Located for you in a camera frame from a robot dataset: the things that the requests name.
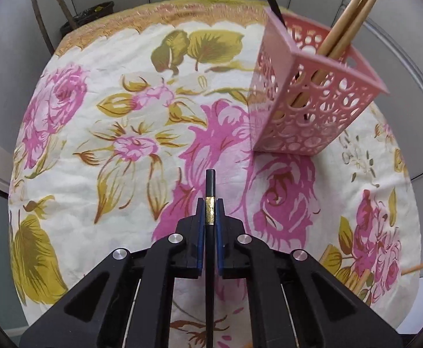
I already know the floral tablecloth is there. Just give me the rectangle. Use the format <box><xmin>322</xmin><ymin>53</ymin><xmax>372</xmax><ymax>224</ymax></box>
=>
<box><xmin>9</xmin><ymin>0</ymin><xmax>420</xmax><ymax>347</ymax></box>

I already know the pink perforated utensil holder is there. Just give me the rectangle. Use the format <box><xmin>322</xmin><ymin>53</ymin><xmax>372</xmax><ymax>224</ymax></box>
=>
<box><xmin>247</xmin><ymin>9</ymin><xmax>388</xmax><ymax>155</ymax></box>

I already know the black trash bin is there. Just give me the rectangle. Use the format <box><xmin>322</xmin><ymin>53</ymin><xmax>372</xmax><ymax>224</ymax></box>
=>
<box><xmin>72</xmin><ymin>1</ymin><xmax>115</xmax><ymax>28</ymax></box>

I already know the mop with blue clip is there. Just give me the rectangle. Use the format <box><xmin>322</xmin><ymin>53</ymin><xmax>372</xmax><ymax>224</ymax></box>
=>
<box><xmin>31</xmin><ymin>0</ymin><xmax>76</xmax><ymax>53</ymax></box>

